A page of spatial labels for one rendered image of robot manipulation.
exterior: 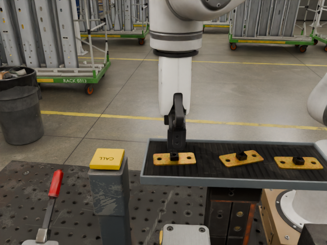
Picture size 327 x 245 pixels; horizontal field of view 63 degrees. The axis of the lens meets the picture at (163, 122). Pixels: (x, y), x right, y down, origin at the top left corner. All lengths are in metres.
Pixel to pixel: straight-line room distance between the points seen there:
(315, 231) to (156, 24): 0.43
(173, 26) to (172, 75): 0.07
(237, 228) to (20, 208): 0.87
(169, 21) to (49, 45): 4.14
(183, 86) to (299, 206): 0.66
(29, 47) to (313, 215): 4.30
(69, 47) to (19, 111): 1.76
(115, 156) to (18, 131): 2.50
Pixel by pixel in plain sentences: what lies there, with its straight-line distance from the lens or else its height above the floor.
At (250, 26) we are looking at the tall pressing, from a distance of 7.18.
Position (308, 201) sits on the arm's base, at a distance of 0.95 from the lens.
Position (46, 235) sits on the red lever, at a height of 1.07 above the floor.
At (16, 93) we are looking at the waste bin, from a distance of 2.84.
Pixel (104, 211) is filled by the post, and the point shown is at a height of 1.04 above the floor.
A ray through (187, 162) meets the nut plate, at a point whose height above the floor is 1.16.
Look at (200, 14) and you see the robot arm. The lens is 0.35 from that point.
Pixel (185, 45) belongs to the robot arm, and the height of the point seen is 1.39.
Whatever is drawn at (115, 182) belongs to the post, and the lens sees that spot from 0.56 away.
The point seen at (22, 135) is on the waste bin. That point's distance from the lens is 3.05.
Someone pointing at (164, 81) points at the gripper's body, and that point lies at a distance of 0.42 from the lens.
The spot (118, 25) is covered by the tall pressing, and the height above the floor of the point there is 0.47.
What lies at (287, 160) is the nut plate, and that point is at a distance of 0.59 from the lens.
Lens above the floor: 1.48
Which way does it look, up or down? 27 degrees down
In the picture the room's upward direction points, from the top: straight up
